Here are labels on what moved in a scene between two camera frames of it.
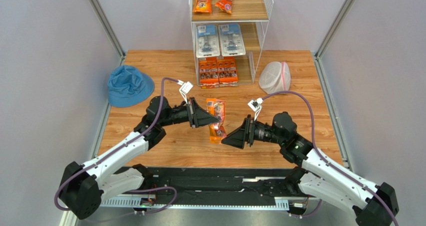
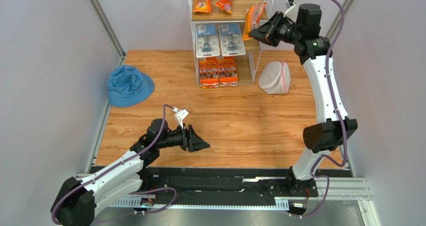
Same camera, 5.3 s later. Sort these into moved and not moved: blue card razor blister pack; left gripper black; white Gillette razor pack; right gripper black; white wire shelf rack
Moved: right gripper black; left gripper black
Not moved: white Gillette razor pack; white wire shelf rack; blue card razor blister pack
